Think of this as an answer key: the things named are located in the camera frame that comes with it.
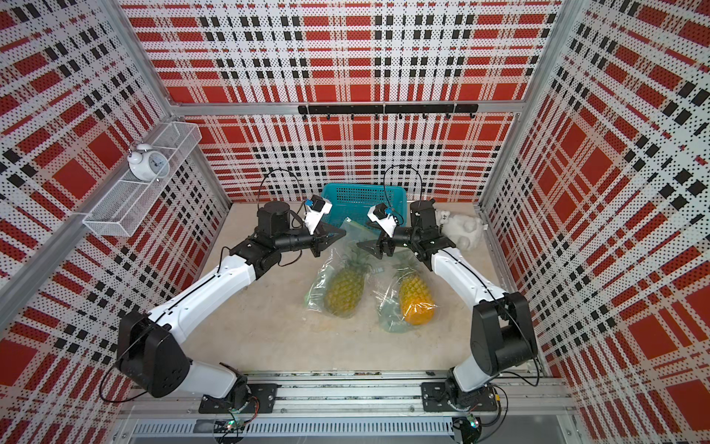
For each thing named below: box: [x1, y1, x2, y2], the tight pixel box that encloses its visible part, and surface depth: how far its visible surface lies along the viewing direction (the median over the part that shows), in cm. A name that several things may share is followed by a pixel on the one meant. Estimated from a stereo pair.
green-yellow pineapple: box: [325, 248, 372, 318], surface depth 84 cm
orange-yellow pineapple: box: [400, 271, 436, 327], surface depth 84 cm
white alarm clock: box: [126, 143, 171, 182], surface depth 73 cm
